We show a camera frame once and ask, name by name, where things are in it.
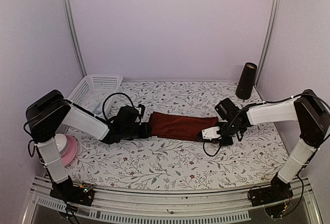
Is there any floral tablecloth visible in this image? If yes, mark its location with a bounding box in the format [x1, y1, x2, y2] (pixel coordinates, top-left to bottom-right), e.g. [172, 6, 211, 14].
[66, 81, 288, 191]

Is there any pink plate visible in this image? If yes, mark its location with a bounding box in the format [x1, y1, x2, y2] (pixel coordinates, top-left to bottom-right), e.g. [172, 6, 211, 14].
[61, 135, 78, 167]

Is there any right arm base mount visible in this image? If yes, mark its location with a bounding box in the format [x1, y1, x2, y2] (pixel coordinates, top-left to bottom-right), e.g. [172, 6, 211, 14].
[247, 174, 293, 206]

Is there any front aluminium rail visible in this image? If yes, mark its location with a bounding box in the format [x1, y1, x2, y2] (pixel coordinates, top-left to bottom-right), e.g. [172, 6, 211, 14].
[22, 177, 325, 223]

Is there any white plastic basket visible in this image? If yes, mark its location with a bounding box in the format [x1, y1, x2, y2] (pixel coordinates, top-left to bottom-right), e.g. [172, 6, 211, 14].
[67, 74, 123, 118]

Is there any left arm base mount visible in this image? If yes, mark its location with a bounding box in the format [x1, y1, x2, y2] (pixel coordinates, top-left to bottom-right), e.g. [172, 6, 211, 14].
[50, 182, 95, 206]

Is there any dark red towel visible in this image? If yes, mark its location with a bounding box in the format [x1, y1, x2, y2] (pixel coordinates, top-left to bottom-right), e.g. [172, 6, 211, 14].
[148, 112, 219, 141]

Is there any aluminium frame post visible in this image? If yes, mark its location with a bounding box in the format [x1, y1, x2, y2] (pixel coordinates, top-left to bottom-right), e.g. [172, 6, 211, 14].
[62, 0, 87, 77]
[255, 0, 281, 88]

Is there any black cylinder cup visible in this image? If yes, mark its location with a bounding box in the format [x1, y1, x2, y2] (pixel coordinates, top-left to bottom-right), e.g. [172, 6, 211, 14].
[236, 62, 257, 100]

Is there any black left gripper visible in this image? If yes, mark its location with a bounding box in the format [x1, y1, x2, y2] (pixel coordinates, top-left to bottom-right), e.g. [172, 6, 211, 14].
[122, 122, 152, 139]

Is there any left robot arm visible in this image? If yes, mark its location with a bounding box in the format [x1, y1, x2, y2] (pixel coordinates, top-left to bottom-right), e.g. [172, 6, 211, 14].
[23, 90, 152, 200]

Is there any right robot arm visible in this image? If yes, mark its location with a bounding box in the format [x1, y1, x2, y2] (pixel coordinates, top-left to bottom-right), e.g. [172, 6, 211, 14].
[215, 89, 329, 201]

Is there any left aluminium frame post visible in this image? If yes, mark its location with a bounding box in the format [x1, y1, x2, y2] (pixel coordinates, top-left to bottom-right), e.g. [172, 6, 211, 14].
[62, 0, 87, 77]

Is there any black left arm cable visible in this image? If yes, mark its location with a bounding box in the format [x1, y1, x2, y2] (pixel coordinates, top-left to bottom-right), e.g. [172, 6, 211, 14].
[101, 92, 136, 121]

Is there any white bowl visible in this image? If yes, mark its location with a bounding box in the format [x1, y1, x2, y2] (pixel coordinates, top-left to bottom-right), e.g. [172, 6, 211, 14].
[55, 134, 68, 155]

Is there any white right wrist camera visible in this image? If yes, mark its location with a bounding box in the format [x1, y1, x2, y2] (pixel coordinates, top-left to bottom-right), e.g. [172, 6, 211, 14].
[197, 126, 221, 142]

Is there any blue orange patterned towel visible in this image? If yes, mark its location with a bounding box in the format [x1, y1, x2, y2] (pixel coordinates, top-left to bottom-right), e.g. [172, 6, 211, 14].
[92, 102, 111, 116]

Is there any right aluminium frame post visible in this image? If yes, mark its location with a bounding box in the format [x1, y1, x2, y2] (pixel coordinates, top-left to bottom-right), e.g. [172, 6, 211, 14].
[255, 0, 281, 88]

